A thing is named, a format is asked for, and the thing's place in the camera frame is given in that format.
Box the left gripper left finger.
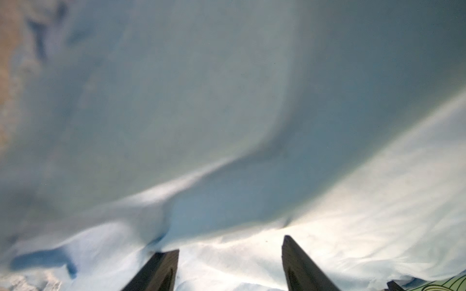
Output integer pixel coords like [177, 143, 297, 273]
[122, 250, 179, 291]

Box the light blue long sleeve shirt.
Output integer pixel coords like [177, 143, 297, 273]
[1, 1, 466, 291]

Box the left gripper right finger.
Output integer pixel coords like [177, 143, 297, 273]
[282, 235, 340, 291]

